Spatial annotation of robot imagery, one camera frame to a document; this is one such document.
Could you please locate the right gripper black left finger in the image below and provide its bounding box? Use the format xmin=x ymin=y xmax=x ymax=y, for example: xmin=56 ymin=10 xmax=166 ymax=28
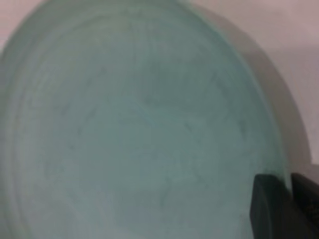
xmin=250 ymin=174 xmax=300 ymax=239

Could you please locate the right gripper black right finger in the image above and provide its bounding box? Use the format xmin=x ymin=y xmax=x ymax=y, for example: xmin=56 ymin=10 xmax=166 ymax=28
xmin=291 ymin=172 xmax=319 ymax=239

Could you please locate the green round plate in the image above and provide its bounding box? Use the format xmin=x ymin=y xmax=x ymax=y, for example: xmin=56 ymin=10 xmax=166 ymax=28
xmin=0 ymin=0 xmax=294 ymax=239

